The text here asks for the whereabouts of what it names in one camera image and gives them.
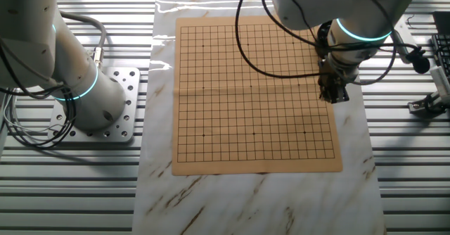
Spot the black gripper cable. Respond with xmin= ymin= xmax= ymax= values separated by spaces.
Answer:
xmin=234 ymin=0 xmax=330 ymax=80

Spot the metal camera stand bracket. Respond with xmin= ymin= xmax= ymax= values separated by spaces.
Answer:
xmin=407 ymin=92 xmax=450 ymax=118

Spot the wooden go board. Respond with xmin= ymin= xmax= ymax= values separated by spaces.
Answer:
xmin=171 ymin=13 xmax=344 ymax=177

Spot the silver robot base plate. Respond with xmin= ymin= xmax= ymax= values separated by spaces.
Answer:
xmin=47 ymin=67 xmax=141 ymax=144

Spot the white marble pattern mat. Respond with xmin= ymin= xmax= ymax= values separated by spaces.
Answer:
xmin=131 ymin=0 xmax=387 ymax=235

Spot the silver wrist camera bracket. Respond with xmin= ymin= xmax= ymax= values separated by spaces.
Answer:
xmin=390 ymin=25 xmax=419 ymax=65

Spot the black keyboard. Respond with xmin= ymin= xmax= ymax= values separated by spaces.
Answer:
xmin=430 ymin=34 xmax=450 ymax=80

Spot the grey cable with metal connector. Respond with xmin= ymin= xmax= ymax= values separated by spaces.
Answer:
xmin=59 ymin=11 xmax=108 ymax=70

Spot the black flat pad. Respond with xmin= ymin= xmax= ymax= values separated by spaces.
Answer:
xmin=432 ymin=11 xmax=450 ymax=35

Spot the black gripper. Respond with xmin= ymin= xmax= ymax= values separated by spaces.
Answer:
xmin=318 ymin=57 xmax=352 ymax=105

